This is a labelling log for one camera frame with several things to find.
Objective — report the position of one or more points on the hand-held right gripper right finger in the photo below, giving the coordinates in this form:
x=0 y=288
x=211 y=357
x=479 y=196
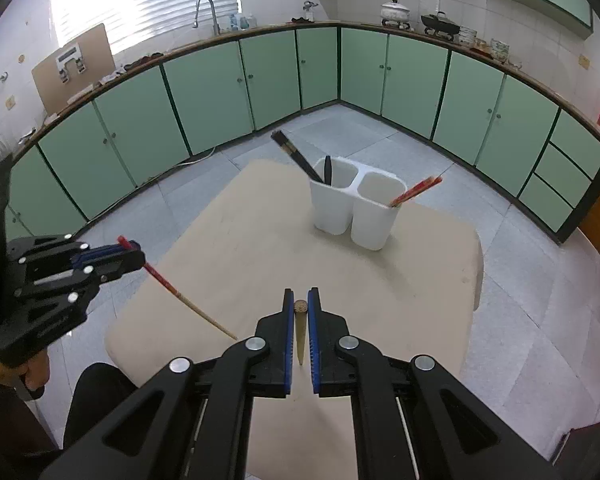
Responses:
x=314 y=350

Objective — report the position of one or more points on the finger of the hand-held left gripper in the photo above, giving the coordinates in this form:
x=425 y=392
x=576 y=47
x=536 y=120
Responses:
x=120 y=267
x=100 y=254

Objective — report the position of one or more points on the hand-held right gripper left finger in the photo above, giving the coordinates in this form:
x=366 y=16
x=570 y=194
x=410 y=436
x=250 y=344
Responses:
x=288 y=355

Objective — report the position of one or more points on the plain bamboo chopstick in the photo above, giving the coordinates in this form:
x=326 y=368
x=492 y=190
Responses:
x=300 y=325

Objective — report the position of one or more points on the white two-compartment utensil holder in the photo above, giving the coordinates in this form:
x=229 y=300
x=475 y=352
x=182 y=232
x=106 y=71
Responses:
x=330 y=210

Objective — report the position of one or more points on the black chopstick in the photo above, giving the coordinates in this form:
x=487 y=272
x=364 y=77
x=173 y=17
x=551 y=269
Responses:
x=328 y=170
x=296 y=160
x=301 y=156

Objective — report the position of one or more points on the person's left forearm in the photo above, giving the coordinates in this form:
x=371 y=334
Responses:
x=10 y=435

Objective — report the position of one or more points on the person's left hand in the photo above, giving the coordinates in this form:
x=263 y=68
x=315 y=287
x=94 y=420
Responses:
x=35 y=372

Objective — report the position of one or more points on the person's leg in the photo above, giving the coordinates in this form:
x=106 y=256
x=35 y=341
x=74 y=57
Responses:
x=105 y=400

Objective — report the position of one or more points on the cardboard board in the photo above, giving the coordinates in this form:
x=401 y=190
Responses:
x=50 y=85

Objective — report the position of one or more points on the green kitchen base cabinets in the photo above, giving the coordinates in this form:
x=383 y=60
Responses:
x=205 y=85

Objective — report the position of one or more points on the white window blinds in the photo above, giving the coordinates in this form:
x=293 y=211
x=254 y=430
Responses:
x=140 y=0

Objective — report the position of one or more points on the chrome faucet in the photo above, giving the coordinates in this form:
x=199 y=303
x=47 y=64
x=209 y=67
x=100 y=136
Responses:
x=207 y=7

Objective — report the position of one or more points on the plastic bottles by faucet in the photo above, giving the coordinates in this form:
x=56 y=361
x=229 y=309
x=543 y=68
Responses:
x=242 y=21

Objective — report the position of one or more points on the white lidded pot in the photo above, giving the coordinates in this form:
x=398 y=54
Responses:
x=395 y=12

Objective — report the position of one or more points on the stack of bowls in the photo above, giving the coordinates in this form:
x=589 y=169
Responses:
x=467 y=37

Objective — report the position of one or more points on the black wok pan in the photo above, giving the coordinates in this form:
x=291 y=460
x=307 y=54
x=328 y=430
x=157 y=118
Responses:
x=440 y=23

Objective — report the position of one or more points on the patterned bowl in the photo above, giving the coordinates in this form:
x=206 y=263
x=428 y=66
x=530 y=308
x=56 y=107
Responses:
x=500 y=50

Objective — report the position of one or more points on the wall outlet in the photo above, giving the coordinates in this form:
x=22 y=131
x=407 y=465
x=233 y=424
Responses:
x=10 y=103
x=584 y=61

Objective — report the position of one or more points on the white bracket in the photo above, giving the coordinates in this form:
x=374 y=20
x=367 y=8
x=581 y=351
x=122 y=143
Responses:
x=70 y=62

